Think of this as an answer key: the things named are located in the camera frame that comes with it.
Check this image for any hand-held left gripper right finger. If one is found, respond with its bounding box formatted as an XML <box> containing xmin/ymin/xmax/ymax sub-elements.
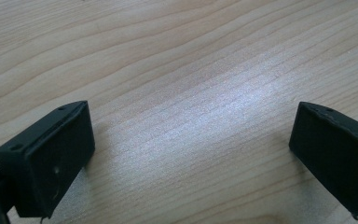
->
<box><xmin>288</xmin><ymin>101</ymin><xmax>358</xmax><ymax>220</ymax></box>

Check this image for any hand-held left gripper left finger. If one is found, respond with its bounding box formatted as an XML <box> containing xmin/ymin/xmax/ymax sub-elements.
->
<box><xmin>0</xmin><ymin>100</ymin><xmax>96</xmax><ymax>219</ymax></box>

